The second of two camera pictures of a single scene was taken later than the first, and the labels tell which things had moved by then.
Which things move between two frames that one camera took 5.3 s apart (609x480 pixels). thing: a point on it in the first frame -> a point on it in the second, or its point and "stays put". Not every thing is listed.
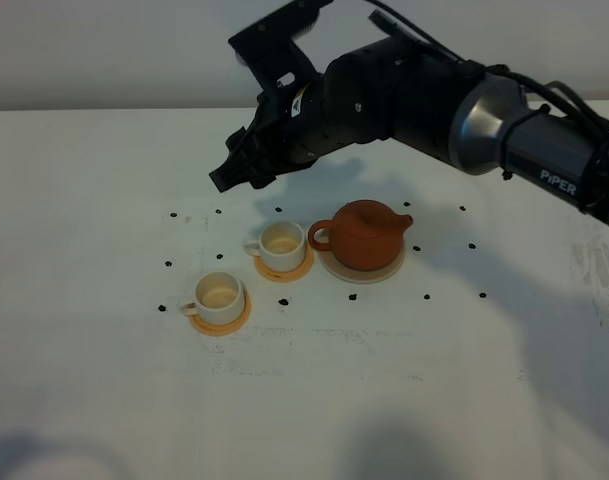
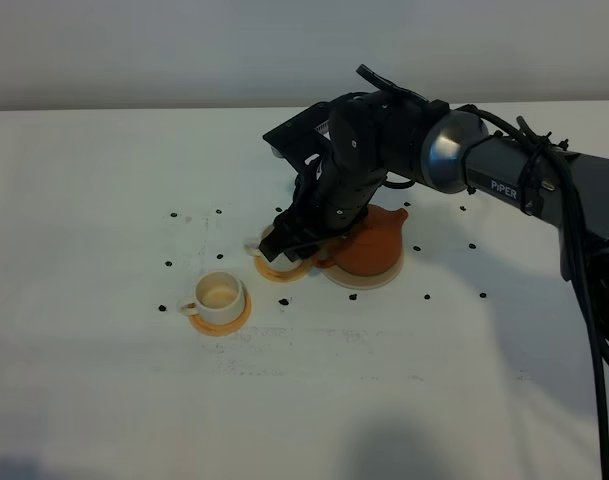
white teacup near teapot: x=282 y=246 stays put
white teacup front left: x=219 y=299 stays put
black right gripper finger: x=243 y=165 -> x=291 y=230
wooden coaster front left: x=223 y=329 stays put
